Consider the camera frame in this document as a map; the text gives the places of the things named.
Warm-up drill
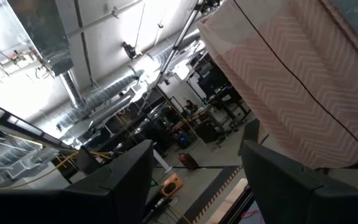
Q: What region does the orange speaker box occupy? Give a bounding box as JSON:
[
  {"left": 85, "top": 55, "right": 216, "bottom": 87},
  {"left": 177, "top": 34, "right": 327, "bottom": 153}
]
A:
[{"left": 160, "top": 173, "right": 185, "bottom": 197}]

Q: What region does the blue table mat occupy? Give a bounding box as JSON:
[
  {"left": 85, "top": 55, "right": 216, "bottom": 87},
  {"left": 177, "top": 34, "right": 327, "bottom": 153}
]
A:
[{"left": 241, "top": 201, "right": 265, "bottom": 224}]

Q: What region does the black hanging cable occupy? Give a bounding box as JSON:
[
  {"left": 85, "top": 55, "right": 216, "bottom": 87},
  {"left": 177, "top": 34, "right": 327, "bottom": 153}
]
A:
[{"left": 232, "top": 0, "right": 358, "bottom": 164}]

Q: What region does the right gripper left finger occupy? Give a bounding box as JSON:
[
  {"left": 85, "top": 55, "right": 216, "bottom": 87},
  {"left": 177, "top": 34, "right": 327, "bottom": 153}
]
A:
[{"left": 0, "top": 139, "right": 154, "bottom": 224}]

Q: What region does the black ceiling camera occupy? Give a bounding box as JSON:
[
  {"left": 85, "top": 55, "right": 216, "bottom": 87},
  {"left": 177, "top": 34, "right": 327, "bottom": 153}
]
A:
[{"left": 121, "top": 40, "right": 142, "bottom": 60}]

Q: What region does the black table frame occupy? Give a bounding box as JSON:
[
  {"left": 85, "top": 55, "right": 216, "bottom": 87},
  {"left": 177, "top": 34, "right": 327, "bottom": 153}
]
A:
[{"left": 216, "top": 182, "right": 262, "bottom": 224}]

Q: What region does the person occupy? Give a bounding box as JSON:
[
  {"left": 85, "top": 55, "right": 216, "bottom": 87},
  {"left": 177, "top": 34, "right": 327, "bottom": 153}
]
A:
[{"left": 181, "top": 99, "right": 200, "bottom": 118}]

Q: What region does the dark red bag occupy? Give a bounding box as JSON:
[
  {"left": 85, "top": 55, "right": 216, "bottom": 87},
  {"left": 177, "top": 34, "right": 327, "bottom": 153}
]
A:
[{"left": 178, "top": 152, "right": 199, "bottom": 171}]

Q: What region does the pink chevron cloth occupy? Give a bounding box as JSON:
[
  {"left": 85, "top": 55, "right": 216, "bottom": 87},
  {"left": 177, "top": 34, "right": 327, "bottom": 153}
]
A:
[{"left": 196, "top": 0, "right": 358, "bottom": 170}]

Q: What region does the silver ventilation duct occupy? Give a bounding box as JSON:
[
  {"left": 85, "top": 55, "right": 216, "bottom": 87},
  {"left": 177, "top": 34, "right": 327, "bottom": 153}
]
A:
[
  {"left": 59, "top": 70, "right": 85, "bottom": 108},
  {"left": 54, "top": 70, "right": 145, "bottom": 131}
]

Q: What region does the dark metal duct box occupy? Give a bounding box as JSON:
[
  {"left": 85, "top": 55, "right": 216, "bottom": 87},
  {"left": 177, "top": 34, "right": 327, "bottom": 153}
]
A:
[{"left": 7, "top": 0, "right": 75, "bottom": 76}]

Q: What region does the black overhead light bar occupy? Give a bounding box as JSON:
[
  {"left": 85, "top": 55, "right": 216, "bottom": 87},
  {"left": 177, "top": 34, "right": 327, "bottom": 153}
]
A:
[{"left": 0, "top": 96, "right": 74, "bottom": 152}]

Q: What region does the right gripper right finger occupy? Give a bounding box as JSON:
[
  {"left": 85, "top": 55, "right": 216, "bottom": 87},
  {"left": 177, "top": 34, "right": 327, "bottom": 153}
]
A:
[{"left": 242, "top": 140, "right": 358, "bottom": 224}]

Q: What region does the metal pole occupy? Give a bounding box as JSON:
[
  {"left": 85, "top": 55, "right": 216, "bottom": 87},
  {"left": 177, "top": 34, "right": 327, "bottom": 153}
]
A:
[{"left": 140, "top": 0, "right": 206, "bottom": 103}]

